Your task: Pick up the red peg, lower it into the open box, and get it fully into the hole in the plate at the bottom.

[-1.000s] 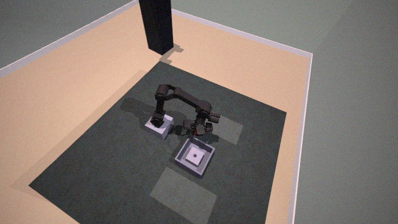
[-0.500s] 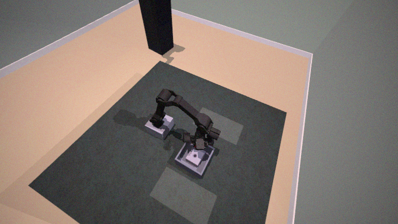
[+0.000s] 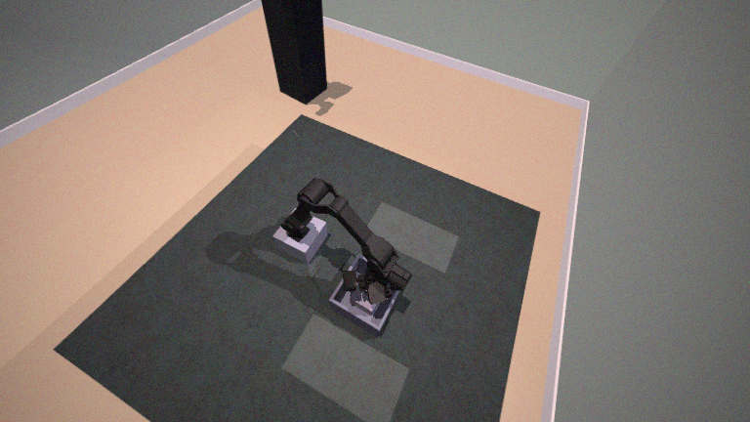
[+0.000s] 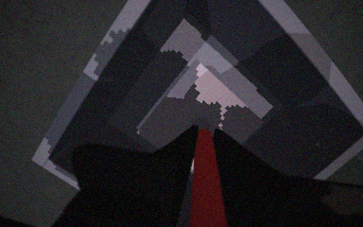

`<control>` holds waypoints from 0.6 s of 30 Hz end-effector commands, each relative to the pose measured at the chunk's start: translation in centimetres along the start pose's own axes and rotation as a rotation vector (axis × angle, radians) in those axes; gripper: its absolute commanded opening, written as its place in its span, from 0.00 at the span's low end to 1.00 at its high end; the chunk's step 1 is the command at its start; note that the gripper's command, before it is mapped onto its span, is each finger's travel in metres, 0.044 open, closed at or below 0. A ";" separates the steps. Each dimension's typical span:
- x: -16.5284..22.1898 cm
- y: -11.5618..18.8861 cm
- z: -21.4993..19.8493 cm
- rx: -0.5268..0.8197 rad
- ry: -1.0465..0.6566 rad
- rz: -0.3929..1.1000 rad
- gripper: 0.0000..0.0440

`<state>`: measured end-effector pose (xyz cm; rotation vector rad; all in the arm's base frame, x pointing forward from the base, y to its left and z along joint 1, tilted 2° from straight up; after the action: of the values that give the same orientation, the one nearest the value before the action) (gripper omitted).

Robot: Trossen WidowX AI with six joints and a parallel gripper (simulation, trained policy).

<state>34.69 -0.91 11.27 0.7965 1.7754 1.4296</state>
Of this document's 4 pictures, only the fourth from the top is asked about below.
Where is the red peg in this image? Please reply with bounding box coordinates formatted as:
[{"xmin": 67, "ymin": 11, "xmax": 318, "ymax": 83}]
[{"xmin": 190, "ymin": 129, "xmax": 227, "ymax": 227}]

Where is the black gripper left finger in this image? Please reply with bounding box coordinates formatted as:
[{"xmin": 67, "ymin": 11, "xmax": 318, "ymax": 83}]
[{"xmin": 71, "ymin": 125, "xmax": 199, "ymax": 227}]

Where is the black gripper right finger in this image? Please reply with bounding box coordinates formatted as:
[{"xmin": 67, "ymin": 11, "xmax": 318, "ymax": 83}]
[{"xmin": 213, "ymin": 129, "xmax": 363, "ymax": 227}]

